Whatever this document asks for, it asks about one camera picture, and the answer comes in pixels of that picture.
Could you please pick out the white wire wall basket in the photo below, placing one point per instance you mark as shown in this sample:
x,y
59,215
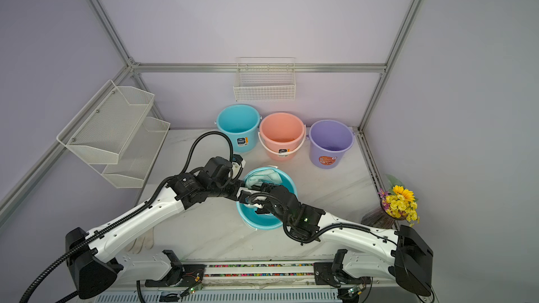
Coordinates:
x,y
265,79

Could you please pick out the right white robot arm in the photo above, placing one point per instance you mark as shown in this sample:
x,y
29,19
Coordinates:
x,y
402,255

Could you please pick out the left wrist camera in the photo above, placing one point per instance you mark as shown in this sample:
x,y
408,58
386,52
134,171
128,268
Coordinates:
x,y
237,165

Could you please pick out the dark flower vase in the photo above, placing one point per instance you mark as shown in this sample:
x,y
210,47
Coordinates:
x,y
378,218

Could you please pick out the white work glove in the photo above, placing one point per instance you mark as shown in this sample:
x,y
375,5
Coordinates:
x,y
142,243

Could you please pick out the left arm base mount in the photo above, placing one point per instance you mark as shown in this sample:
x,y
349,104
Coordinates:
x,y
180,275

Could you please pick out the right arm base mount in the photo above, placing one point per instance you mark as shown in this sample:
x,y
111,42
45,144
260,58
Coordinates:
x,y
333,274

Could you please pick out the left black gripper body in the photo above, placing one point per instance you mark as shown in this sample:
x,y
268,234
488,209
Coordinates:
x,y
228,189

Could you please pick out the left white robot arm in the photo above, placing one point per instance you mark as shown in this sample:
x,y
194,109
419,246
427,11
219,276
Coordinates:
x,y
92,256

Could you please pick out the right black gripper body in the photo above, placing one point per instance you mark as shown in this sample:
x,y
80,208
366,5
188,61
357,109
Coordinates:
x,y
269,207

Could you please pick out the mint green microfiber cloth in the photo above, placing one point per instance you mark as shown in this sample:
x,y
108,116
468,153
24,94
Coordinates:
x,y
258,177

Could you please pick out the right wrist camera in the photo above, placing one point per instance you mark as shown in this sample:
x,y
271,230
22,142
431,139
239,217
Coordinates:
x,y
247,197

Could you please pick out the teal plastic bucket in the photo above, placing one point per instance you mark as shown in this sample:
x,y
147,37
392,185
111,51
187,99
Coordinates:
x,y
240,123
265,222

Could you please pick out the purple plastic bucket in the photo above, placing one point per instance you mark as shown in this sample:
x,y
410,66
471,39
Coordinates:
x,y
329,142

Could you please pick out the white mesh two-tier shelf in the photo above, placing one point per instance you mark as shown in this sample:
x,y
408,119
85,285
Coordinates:
x,y
116,135

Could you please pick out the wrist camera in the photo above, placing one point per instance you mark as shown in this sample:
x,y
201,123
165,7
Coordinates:
x,y
237,165
247,197

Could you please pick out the yellow artificial flower bouquet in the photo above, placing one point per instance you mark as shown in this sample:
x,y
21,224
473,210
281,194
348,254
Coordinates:
x,y
399,202

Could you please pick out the pink plastic bucket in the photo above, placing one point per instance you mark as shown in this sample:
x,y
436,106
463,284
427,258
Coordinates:
x,y
282,135

